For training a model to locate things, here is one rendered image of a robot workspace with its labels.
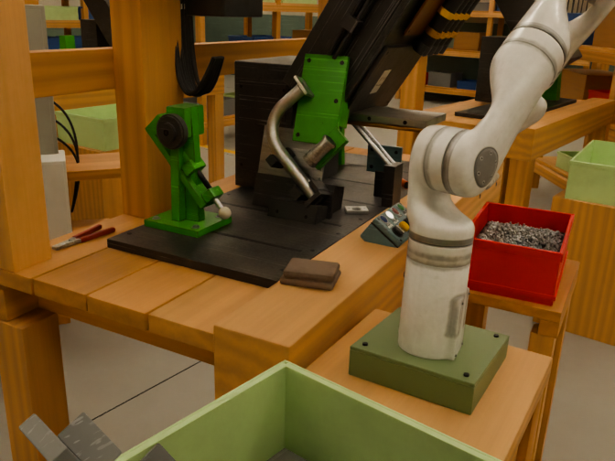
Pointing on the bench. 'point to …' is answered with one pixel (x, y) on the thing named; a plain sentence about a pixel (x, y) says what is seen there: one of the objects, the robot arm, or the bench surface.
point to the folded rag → (311, 273)
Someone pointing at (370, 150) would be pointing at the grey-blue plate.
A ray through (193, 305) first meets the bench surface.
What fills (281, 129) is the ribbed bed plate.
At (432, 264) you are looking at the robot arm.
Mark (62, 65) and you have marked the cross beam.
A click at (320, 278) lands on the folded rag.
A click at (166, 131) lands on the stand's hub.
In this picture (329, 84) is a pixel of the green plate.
